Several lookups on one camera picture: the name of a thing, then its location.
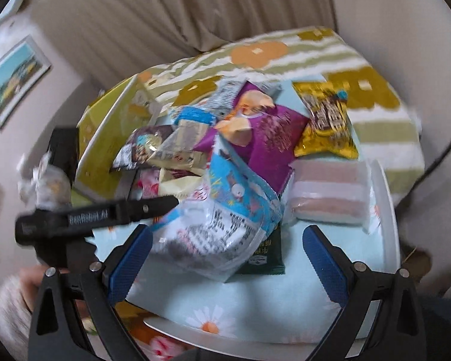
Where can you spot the green cardboard storage box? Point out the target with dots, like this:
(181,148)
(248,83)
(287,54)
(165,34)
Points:
(104,129)

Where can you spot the beige curtain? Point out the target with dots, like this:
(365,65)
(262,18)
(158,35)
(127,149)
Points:
(109,40)

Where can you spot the brown chocolate snack bag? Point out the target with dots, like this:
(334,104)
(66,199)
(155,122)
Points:
(140,146)

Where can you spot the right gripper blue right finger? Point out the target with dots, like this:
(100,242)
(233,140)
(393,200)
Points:
(397,331)

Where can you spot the pink strawberry snack bag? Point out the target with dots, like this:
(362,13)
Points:
(146,184)

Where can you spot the pink layered cake pack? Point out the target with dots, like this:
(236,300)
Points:
(336,192)

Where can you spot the blue white snack bag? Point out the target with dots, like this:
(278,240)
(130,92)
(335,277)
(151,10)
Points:
(214,232)

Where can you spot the purple chip bag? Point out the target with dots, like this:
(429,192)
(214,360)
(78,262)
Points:
(261,132)

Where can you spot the striped floral blanket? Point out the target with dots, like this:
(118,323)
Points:
(384,126)

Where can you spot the framed landscape picture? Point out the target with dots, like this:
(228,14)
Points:
(20,69)

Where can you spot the cream orange snack bag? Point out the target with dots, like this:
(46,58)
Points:
(183,187)

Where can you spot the left hand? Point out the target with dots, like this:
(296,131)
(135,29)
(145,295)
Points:
(30,279)

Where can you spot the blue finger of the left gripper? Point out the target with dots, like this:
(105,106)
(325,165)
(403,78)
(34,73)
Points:
(64,150)
(44,224)

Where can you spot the silver blue snack bag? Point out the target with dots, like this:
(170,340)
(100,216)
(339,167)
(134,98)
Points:
(216,106)

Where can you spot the yellow gold snack bag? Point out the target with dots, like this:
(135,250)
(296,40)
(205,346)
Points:
(328,129)

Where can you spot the dark green snack packet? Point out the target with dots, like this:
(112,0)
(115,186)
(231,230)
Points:
(267,260)

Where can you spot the light blue daisy tablecloth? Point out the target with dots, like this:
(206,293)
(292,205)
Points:
(275,309)

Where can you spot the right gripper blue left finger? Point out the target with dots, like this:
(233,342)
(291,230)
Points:
(57,332)

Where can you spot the beige barcode snack bag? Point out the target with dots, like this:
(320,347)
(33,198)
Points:
(178,152)

